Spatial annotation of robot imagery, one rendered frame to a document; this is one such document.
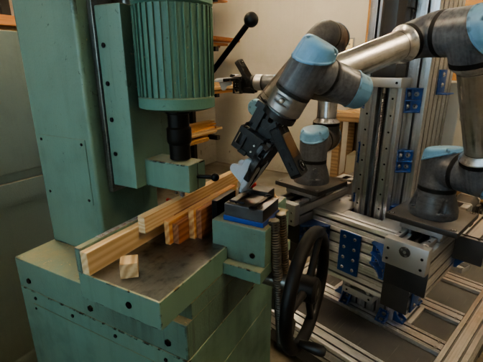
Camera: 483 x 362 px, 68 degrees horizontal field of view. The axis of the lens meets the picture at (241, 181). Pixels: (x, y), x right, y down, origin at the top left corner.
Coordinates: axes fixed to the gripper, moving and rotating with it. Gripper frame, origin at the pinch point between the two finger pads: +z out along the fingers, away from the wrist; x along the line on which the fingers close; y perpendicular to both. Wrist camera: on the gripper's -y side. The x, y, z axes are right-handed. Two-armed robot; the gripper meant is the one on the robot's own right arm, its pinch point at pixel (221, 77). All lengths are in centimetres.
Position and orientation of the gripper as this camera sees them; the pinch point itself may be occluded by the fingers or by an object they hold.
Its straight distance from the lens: 188.2
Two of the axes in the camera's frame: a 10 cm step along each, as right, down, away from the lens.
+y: 0.7, 9.1, 4.2
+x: 5.3, -3.9, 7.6
